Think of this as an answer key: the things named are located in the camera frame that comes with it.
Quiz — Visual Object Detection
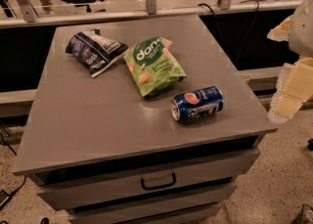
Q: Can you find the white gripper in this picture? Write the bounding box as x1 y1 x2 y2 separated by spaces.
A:
267 0 313 123

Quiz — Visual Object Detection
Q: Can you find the blue chip bag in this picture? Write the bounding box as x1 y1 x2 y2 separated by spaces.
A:
66 29 128 77

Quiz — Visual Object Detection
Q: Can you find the green snack bag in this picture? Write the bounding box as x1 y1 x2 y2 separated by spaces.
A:
124 36 187 97

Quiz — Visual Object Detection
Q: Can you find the blue Pepsi soda can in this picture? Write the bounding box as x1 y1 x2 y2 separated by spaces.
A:
171 86 224 122

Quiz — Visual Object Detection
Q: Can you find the grey drawer cabinet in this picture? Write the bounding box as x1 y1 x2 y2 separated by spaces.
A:
13 15 276 224

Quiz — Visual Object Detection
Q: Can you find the black power cable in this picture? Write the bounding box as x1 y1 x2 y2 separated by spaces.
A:
197 0 261 66

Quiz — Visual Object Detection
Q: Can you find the black drawer handle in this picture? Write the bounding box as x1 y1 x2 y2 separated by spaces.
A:
140 172 177 191

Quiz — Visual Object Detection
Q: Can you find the metal railing frame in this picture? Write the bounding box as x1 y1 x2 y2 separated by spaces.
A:
0 0 313 29

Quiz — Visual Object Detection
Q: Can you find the black floor cable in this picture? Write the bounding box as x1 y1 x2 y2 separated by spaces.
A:
0 119 27 211

